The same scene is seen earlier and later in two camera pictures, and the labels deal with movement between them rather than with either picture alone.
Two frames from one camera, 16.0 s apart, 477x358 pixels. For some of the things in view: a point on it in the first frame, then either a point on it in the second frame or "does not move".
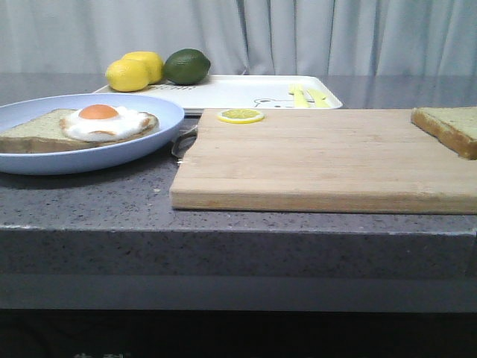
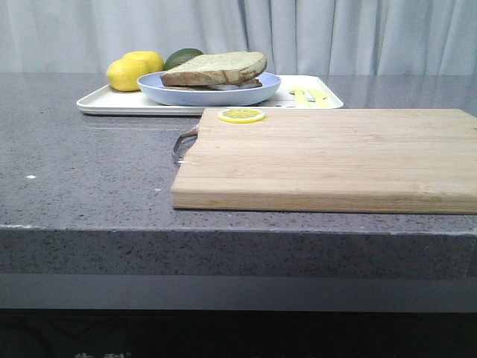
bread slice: x=455 y=127 to x=216 y=68
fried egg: x=100 y=122 to x=223 y=86
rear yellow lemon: x=153 y=63 does not move
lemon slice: x=241 y=115 does not move
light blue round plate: x=169 y=116 to x=151 y=84
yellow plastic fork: x=299 y=99 does not move
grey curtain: x=294 y=37 does not move
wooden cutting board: x=337 y=160 does not move
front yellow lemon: x=127 y=75 does not move
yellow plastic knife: x=320 y=99 does not move
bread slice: x=45 y=132 to x=250 y=83
